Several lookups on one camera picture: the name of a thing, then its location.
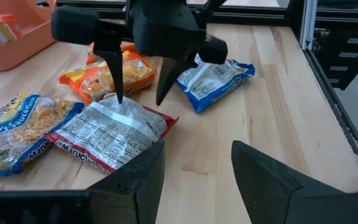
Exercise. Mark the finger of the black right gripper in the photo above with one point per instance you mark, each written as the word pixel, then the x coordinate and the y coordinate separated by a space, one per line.
pixel 168 77
pixel 115 71

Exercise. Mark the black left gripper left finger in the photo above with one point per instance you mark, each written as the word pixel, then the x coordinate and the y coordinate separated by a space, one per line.
pixel 135 193

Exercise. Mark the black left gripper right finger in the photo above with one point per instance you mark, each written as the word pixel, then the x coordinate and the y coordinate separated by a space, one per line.
pixel 275 196

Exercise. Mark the blue Maruchan ramen pack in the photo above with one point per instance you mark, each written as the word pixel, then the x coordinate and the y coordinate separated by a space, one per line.
pixel 216 84
pixel 17 133

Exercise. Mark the red Maruchan ramen pack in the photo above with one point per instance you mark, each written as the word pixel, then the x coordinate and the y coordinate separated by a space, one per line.
pixel 110 133

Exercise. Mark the orange plastic bin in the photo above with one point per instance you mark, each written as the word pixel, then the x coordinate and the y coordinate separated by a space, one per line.
pixel 26 40

